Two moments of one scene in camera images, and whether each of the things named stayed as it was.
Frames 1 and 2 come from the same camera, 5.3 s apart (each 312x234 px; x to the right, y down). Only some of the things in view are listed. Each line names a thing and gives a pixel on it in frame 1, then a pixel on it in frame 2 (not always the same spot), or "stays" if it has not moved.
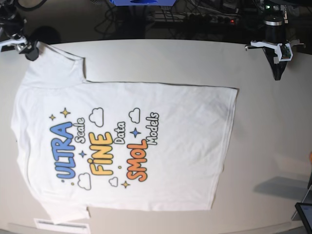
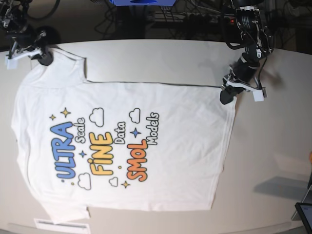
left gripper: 274,31 -> 244,68
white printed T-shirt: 88,145 stays
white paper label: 46,226 stays
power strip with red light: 223,18 stays
